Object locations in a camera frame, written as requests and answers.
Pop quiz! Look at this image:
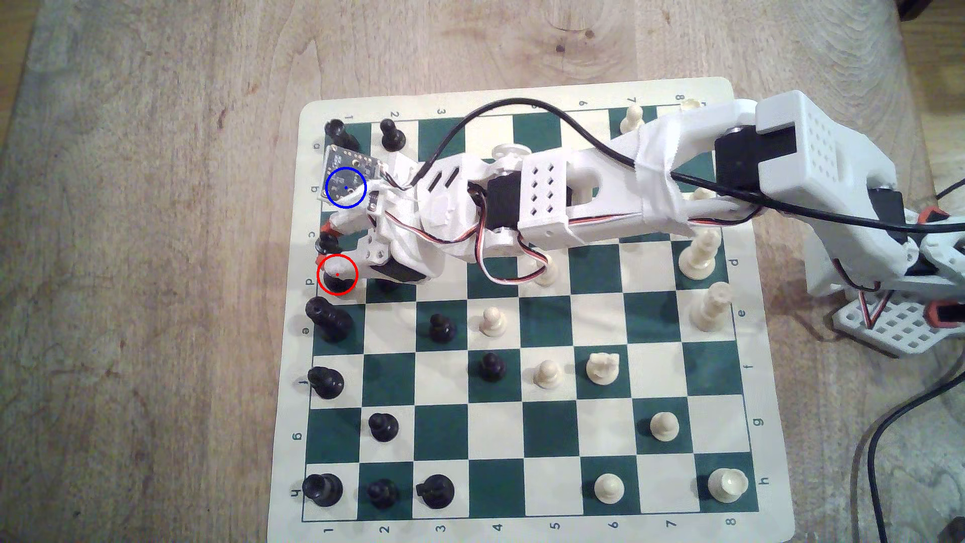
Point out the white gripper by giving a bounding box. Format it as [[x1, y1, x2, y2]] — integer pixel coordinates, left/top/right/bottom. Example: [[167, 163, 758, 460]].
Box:
[[318, 153, 493, 288]]

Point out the black queen chess piece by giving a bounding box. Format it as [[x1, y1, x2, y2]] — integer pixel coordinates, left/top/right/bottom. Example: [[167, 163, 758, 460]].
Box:
[[315, 232, 358, 297]]

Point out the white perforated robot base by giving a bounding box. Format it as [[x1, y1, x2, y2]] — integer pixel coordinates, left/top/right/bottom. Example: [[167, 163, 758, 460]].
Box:
[[833, 290, 965, 357]]

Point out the black king chess piece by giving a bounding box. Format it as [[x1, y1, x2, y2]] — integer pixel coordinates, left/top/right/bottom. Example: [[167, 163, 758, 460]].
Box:
[[305, 296, 354, 344]]

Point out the black rook chess piece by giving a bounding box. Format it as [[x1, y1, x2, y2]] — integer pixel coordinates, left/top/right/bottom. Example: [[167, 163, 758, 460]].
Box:
[[302, 473, 345, 508], [323, 119, 360, 153]]

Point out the black bishop chess piece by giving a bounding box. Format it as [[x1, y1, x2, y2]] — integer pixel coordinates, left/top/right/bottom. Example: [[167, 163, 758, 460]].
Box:
[[308, 367, 346, 400]]

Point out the black knight chess piece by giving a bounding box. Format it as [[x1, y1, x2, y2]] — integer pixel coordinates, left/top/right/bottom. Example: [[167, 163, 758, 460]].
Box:
[[416, 474, 456, 510]]

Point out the green white chess board mat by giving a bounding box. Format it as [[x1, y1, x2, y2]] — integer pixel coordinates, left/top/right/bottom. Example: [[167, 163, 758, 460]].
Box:
[[265, 75, 796, 543]]

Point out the white knight chess piece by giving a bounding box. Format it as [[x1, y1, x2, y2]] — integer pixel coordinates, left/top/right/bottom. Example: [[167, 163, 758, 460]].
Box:
[[586, 351, 621, 387]]

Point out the white queen chess piece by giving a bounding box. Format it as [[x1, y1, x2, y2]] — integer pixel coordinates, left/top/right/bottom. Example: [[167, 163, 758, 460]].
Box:
[[678, 228, 723, 282]]

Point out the white king chess piece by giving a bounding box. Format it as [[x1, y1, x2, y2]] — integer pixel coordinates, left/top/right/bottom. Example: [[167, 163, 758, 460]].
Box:
[[689, 281, 734, 333]]

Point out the white rook chess piece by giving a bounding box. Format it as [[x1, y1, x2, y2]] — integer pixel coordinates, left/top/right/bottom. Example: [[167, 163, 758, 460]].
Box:
[[708, 468, 750, 505]]

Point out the gripper camera circuit board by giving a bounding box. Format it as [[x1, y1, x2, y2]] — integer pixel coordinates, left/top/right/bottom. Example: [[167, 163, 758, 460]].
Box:
[[322, 145, 390, 206]]

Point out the red white black servo wire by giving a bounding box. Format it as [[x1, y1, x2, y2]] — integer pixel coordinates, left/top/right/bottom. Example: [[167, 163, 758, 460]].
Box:
[[418, 219, 551, 286]]

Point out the thin black camera cable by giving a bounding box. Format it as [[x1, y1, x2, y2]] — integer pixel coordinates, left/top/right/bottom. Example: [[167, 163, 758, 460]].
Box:
[[411, 98, 965, 232]]

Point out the thick black power cable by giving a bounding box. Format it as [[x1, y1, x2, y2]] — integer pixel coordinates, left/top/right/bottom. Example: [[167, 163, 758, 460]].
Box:
[[865, 370, 965, 543]]

